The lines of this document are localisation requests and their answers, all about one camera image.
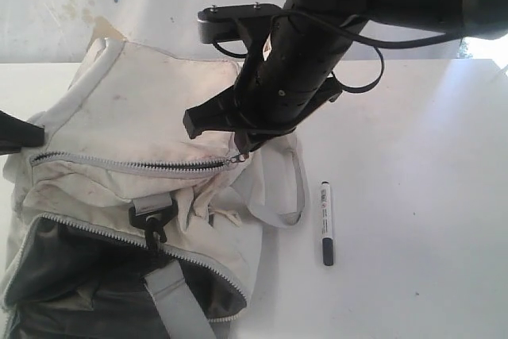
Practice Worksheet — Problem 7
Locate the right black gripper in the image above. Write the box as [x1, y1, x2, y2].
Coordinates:
[183, 11, 352, 153]

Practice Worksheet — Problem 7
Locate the black and white marker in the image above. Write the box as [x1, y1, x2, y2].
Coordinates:
[319, 181, 335, 267]

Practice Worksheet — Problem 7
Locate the white fabric zipper bag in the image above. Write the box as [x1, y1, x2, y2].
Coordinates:
[1, 38, 308, 338]

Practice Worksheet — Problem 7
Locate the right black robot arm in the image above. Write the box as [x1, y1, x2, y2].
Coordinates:
[183, 0, 507, 153]

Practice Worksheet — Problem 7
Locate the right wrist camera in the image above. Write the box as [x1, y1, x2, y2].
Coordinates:
[198, 3, 282, 47]

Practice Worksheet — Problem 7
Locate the beige tape patch on wall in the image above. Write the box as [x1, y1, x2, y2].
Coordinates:
[90, 16, 126, 43]

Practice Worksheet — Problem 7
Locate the black camera cable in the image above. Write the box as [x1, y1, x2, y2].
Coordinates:
[212, 11, 468, 96]

